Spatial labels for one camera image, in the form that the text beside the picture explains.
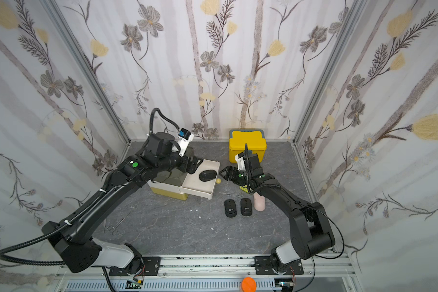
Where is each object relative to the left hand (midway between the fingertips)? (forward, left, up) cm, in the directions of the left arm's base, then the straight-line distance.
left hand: (196, 154), depth 70 cm
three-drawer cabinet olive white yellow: (-3, +15, -18) cm, 23 cm away
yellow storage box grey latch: (+26, -30, -19) cm, 44 cm away
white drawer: (+2, +5, -25) cm, 25 cm away
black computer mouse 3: (-10, -22, -30) cm, 38 cm away
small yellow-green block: (+1, -23, -32) cm, 39 cm away
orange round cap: (-41, -19, -21) cm, 50 cm away
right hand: (+1, -12, -16) cm, 20 cm away
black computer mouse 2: (-11, -14, -31) cm, 36 cm away
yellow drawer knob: (+2, -8, -24) cm, 25 cm away
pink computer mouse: (-7, -29, -31) cm, 43 cm away
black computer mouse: (+5, -3, -22) cm, 23 cm away
